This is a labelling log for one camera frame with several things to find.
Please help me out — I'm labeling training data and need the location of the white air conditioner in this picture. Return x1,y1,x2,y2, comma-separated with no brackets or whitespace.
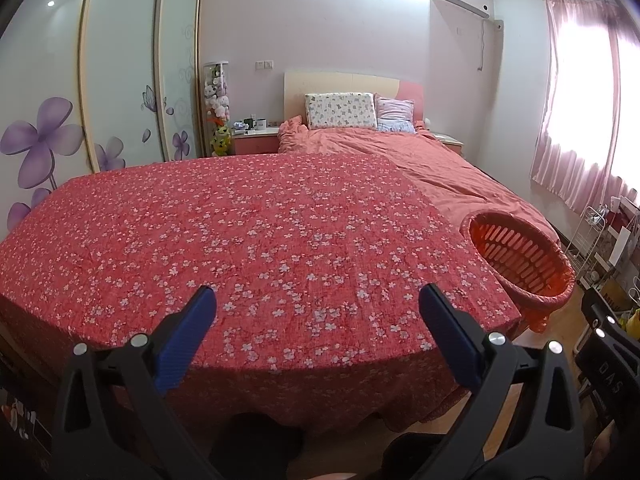
436,0,490,17

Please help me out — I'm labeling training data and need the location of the white wire rack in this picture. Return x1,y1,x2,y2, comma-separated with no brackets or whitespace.
565,205,608,286

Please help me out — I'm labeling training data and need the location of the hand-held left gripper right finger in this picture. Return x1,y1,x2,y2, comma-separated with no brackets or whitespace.
419,284,586,480

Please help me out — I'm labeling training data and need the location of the bed with pink cover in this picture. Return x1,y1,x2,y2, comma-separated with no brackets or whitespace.
277,115,563,256

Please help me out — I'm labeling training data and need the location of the white floral pillow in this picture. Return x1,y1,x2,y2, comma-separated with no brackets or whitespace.
304,92,378,131

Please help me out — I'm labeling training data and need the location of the red floral tablecloth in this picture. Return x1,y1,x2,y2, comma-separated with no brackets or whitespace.
0,152,523,436

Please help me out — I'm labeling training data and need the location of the wardrobe with purple flower doors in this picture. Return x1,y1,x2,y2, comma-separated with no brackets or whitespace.
0,0,206,241

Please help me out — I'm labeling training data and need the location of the pink striped pillow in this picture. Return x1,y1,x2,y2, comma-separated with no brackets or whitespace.
375,97,416,133

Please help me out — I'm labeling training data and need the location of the pink nightstand with mug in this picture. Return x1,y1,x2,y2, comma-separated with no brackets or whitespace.
232,127,281,156

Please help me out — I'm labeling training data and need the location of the person's leg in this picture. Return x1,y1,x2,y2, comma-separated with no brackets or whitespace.
209,412,303,480
375,430,451,480

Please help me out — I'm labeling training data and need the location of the brown paper bag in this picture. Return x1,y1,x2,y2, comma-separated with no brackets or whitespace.
597,280,636,311

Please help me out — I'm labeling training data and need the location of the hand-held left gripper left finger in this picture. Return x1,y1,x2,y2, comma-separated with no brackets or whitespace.
50,285,236,480

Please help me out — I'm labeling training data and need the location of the person's left leg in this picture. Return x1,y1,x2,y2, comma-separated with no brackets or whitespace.
209,412,303,480

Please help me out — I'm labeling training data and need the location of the pink curtain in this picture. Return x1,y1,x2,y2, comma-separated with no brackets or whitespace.
530,0,626,211

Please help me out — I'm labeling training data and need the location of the beige bed headboard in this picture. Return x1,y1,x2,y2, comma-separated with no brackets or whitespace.
284,71,425,131

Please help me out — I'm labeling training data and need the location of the orange plastic laundry basket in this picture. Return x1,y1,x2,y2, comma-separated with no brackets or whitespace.
460,211,577,321
460,211,577,333

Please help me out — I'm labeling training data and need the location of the person's right leg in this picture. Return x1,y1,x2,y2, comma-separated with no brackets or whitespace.
375,430,451,480

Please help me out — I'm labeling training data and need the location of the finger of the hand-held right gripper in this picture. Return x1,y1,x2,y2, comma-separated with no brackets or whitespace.
582,287,640,350

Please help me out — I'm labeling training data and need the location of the clear tube of plush toys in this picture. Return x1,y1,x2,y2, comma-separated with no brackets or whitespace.
202,61,232,158

